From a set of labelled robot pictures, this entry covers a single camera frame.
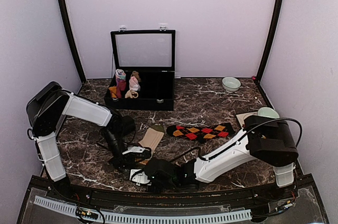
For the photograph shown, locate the black frame post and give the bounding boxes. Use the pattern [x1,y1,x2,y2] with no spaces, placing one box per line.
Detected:
[255,0,283,85]
[58,0,87,83]

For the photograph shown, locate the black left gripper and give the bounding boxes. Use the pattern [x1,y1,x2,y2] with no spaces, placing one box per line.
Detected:
[102,128,135,175]

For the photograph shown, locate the multicolour rolled sock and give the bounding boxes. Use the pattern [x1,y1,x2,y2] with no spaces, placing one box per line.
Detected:
[115,69,126,81]

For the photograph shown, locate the beige rolled sock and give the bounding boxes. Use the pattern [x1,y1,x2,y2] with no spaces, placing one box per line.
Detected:
[125,89,139,99]

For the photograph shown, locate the black box with glass lid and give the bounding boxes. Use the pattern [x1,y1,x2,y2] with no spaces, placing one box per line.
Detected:
[104,30,176,111]

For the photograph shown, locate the pale green bowl at back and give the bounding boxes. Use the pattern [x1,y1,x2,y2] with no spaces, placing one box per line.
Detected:
[222,77,241,93]

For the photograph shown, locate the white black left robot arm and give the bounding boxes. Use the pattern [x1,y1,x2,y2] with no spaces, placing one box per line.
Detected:
[26,81,134,201]

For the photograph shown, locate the white slotted cable duct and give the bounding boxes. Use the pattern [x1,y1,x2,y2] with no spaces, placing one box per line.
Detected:
[33,195,252,224]

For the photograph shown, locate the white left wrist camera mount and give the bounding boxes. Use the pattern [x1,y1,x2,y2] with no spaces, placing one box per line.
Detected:
[122,146,145,155]

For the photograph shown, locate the black argyle orange red sock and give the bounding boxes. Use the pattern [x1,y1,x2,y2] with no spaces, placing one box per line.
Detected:
[166,123,235,143]

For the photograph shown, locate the orange rolled sock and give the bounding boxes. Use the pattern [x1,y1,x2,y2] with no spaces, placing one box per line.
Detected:
[108,86,118,99]

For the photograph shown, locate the small circuit board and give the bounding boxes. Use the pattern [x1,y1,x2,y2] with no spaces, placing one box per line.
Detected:
[76,208,99,220]
[276,200,295,211]

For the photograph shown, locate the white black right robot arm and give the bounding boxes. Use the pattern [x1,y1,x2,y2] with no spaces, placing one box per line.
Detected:
[144,116,301,200]

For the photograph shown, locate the small circuit board right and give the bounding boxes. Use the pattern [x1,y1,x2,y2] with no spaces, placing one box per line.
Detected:
[276,200,295,211]

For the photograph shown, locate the black left frame post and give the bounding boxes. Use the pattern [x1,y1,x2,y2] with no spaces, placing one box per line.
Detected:
[58,0,87,83]

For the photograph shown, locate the black right frame post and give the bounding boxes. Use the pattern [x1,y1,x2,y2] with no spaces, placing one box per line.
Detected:
[255,0,283,85]

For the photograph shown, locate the magenta rolled sock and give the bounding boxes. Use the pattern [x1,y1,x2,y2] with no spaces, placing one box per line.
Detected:
[116,79,126,98]

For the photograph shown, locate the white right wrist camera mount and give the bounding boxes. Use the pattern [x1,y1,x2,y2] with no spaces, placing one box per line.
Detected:
[129,169,151,186]

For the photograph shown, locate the pink white rolled sock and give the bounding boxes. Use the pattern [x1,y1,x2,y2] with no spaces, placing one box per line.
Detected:
[129,76,140,91]

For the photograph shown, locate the brown rolled sock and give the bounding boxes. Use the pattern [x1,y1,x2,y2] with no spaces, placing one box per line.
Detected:
[132,71,141,82]

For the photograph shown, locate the striped beige maroon sock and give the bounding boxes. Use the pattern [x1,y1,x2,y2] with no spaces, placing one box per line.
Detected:
[137,125,165,157]

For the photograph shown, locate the small circuit board left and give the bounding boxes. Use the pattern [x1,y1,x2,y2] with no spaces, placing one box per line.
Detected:
[76,208,99,220]

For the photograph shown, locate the square floral plate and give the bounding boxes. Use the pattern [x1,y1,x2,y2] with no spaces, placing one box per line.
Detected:
[236,111,258,128]

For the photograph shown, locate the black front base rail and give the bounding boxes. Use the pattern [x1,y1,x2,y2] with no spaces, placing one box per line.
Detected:
[31,176,299,209]

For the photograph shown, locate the pale green bowl on plate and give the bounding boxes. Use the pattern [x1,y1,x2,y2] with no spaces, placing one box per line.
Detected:
[257,107,280,119]

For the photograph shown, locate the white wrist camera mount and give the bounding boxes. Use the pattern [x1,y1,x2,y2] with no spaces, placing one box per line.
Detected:
[129,169,151,186]
[122,146,145,155]

